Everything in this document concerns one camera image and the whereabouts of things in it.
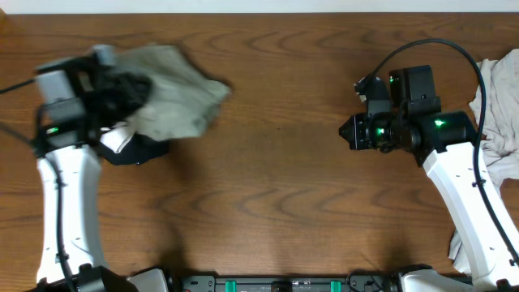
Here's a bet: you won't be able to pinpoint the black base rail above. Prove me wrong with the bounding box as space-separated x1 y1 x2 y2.
174 271 403 292

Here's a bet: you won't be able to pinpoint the white folded shirt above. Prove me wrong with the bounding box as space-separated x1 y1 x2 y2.
101 122 135 153

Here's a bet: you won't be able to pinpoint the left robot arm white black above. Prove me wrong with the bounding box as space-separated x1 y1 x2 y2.
32 58 168 291

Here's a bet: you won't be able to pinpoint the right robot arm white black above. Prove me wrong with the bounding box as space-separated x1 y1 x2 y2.
338 111 518 291

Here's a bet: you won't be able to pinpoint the khaki green shorts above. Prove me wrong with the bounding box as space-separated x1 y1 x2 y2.
116 45 230 141

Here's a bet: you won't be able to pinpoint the light striped crumpled shirt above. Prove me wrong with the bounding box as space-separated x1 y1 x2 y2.
447 48 519 277

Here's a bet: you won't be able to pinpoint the black folded garment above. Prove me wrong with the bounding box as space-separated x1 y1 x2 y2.
97 134 169 165

